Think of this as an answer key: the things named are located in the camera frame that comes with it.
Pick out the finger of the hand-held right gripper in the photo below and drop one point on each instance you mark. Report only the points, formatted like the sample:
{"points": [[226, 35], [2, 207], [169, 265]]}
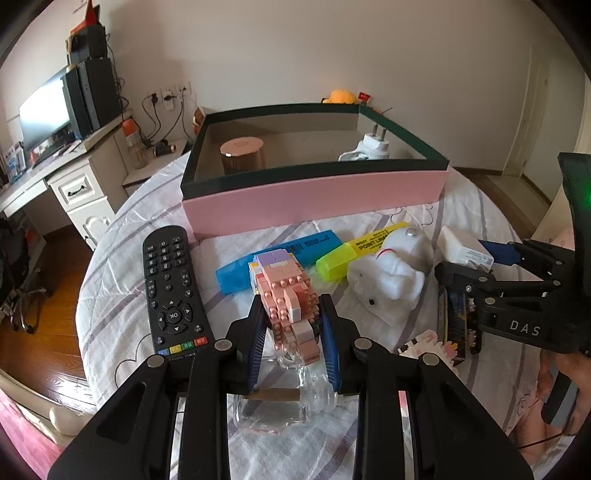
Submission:
{"points": [[498, 251], [461, 274]]}

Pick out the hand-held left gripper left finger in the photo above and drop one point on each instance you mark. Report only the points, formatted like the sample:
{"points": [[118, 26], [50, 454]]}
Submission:
{"points": [[256, 350]]}

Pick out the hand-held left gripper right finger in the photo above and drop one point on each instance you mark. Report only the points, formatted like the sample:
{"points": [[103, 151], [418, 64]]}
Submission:
{"points": [[330, 350]]}

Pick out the dark blue gold pack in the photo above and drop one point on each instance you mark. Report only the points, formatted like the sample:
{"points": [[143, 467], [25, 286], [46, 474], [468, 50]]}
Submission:
{"points": [[455, 318]]}

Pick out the pink building block figure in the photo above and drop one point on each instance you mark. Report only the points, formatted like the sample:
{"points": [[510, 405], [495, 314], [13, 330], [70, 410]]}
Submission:
{"points": [[286, 295]]}

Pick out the white astronaut figure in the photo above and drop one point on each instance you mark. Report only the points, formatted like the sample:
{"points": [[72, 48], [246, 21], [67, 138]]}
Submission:
{"points": [[392, 277]]}

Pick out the pink storage box green rim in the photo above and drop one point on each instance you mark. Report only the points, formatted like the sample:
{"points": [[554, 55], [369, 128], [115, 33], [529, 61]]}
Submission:
{"points": [[314, 203]]}

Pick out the person's right hand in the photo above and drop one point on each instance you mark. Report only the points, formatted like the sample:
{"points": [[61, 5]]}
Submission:
{"points": [[581, 387]]}

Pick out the small white box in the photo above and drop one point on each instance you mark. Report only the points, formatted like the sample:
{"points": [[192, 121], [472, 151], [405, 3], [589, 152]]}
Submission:
{"points": [[457, 244]]}

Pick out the clear glass bottle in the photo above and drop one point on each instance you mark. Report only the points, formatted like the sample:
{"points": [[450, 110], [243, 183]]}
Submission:
{"points": [[277, 415]]}

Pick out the blue highlighter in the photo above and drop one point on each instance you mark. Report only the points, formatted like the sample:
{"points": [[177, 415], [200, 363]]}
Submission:
{"points": [[235, 277]]}

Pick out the pink white block toy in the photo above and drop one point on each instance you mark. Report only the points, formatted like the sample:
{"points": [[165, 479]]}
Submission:
{"points": [[425, 344]]}

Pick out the yellow highlighter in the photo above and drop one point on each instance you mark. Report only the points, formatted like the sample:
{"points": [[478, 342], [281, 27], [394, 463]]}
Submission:
{"points": [[337, 263]]}

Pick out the pink printed cloth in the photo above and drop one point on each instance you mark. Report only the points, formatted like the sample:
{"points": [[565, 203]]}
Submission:
{"points": [[526, 415]]}

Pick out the black remote control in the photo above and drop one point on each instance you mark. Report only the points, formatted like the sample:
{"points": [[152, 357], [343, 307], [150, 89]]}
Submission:
{"points": [[171, 286]]}

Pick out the striped white bedsheet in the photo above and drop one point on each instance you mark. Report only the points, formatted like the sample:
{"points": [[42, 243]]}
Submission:
{"points": [[120, 332]]}

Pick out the white door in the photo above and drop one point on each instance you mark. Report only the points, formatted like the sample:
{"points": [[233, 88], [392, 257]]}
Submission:
{"points": [[528, 115]]}

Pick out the white plug adapter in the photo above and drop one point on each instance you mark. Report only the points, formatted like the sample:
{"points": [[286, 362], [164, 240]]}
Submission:
{"points": [[374, 145]]}

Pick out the brown candle jar pink lid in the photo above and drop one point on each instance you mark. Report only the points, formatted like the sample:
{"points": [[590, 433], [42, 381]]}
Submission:
{"points": [[242, 159]]}

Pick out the small red toy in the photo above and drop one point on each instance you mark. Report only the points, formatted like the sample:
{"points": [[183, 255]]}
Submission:
{"points": [[364, 96]]}

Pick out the white nightstand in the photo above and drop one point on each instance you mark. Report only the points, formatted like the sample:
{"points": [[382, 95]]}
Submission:
{"points": [[147, 173]]}

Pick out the orange plush toy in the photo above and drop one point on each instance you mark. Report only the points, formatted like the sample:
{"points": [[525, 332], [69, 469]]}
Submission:
{"points": [[341, 96]]}

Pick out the small dark gadget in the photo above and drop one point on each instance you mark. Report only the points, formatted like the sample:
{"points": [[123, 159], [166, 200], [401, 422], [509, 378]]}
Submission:
{"points": [[166, 148]]}

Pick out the white desk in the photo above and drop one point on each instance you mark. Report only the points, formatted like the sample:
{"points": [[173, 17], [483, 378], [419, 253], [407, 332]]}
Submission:
{"points": [[87, 184]]}

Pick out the orange snack bag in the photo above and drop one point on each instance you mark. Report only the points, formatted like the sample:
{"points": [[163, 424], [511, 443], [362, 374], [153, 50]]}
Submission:
{"points": [[198, 120]]}

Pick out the orange capped bottle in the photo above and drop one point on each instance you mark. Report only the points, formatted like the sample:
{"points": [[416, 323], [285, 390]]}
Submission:
{"points": [[134, 143]]}

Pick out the black office chair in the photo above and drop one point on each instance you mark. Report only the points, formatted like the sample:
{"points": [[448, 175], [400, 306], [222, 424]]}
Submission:
{"points": [[18, 277]]}

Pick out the black computer tower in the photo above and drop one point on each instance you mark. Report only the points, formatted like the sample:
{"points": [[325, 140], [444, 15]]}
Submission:
{"points": [[92, 97]]}

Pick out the blue white box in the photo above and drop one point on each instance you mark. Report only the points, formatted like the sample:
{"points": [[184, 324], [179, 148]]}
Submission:
{"points": [[13, 161]]}

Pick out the computer monitor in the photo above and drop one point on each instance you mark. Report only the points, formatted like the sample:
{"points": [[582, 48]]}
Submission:
{"points": [[44, 110]]}

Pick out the black box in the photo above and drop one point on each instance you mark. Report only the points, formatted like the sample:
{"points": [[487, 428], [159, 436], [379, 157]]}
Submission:
{"points": [[90, 44]]}

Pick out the red pointed ornament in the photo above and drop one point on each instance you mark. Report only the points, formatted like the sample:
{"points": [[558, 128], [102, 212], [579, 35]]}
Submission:
{"points": [[92, 14]]}

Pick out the beige bed frame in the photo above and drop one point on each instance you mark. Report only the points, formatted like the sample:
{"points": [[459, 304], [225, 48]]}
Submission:
{"points": [[46, 406]]}

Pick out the white wall socket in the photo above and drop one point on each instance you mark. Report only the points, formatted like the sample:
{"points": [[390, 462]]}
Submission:
{"points": [[178, 90]]}

